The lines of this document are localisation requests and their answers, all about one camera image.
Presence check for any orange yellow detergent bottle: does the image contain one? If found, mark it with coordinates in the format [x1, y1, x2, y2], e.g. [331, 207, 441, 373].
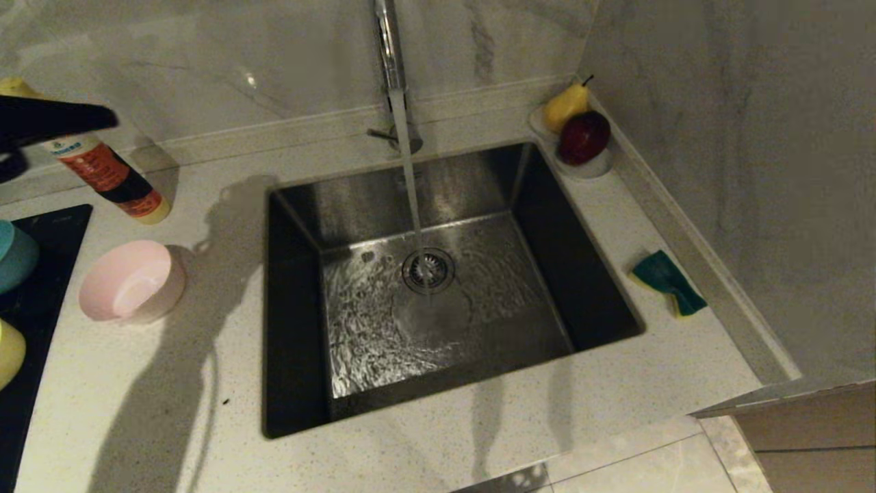
[0, 77, 172, 225]

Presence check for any blue plastic bowl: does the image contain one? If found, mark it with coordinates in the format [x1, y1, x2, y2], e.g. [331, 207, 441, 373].
[0, 219, 40, 295]

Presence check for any pink plastic bowl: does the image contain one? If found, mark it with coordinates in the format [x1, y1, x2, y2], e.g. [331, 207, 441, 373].
[79, 240, 187, 325]

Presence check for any yellow plastic bowl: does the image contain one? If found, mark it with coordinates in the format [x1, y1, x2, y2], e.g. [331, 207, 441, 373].
[0, 318, 28, 391]

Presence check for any yellow green sponge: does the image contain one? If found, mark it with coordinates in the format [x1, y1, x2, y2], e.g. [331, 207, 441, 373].
[631, 250, 708, 318]

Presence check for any stainless steel sink basin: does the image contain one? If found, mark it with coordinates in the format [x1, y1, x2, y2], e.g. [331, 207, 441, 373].
[260, 140, 647, 440]

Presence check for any black glass cooktop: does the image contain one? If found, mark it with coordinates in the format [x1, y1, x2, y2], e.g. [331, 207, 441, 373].
[0, 203, 93, 493]

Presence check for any chrome faucet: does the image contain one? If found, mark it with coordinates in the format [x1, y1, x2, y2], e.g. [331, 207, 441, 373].
[366, 0, 425, 155]

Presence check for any round metal drain strainer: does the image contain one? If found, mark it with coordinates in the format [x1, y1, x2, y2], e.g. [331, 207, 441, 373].
[402, 247, 456, 295]

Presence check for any yellow pear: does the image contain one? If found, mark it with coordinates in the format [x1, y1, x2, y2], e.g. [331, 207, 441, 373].
[544, 75, 595, 134]

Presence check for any dark red apple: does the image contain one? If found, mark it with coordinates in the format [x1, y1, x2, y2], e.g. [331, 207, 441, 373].
[558, 111, 612, 167]

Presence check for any small white fruit dish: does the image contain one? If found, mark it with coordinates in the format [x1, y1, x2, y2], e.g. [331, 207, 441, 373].
[528, 104, 615, 180]

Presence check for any light wooden cabinet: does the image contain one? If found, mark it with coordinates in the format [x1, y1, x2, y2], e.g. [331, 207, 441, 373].
[691, 380, 876, 493]

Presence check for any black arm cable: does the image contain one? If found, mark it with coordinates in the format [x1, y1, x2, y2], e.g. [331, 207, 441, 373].
[0, 149, 29, 184]

